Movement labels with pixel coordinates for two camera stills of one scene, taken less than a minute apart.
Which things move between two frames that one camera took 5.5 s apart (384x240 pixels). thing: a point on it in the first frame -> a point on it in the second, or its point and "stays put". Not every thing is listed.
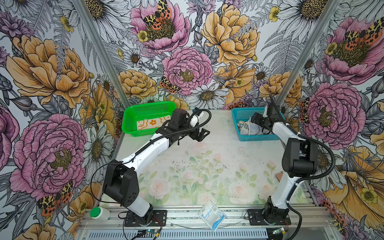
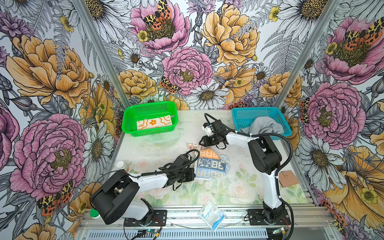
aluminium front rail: x=301 y=217 stays put
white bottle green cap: x=100 y=213 stays put
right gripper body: x=261 y=120 -> x=211 y=140
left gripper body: x=192 y=133 -> x=185 y=175
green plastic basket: x=132 y=113 stays put
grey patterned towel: x=248 y=128 -> x=209 y=164
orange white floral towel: x=152 y=123 stays put
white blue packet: x=212 y=215 stays put
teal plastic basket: x=240 y=114 stays put
